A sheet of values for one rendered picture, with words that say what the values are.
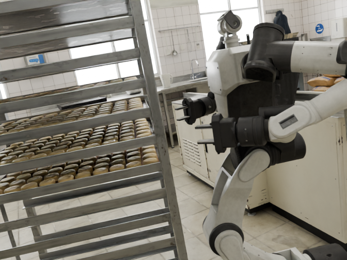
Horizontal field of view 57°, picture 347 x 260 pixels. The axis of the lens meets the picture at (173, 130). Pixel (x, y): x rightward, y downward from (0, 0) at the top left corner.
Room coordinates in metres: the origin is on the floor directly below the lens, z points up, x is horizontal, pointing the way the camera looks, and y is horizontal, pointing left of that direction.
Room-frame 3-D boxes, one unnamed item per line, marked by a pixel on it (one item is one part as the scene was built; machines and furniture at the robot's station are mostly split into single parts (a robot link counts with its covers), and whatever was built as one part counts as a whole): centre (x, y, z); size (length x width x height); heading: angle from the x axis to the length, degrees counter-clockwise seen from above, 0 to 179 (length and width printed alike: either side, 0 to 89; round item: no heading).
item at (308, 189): (2.01, -0.91, 0.45); 0.70 x 0.34 x 0.90; 20
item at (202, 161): (2.93, -0.58, 0.42); 1.28 x 0.72 x 0.84; 20
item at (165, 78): (4.86, -0.03, 0.98); 0.20 x 0.14 x 0.20; 64
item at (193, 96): (2.87, -0.39, 0.88); 1.28 x 0.01 x 0.07; 20
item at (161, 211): (1.35, 0.39, 0.60); 0.64 x 0.03 x 0.03; 96
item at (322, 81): (5.56, -2.86, 0.47); 0.72 x 0.42 x 0.17; 115
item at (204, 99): (1.48, -0.13, 1.04); 0.12 x 0.10 x 0.13; 126
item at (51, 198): (1.35, 0.39, 0.78); 0.64 x 0.03 x 0.03; 96
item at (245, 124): (0.94, -0.18, 1.04); 0.12 x 0.10 x 0.13; 66
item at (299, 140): (1.23, -0.36, 0.89); 0.28 x 0.13 x 0.18; 96
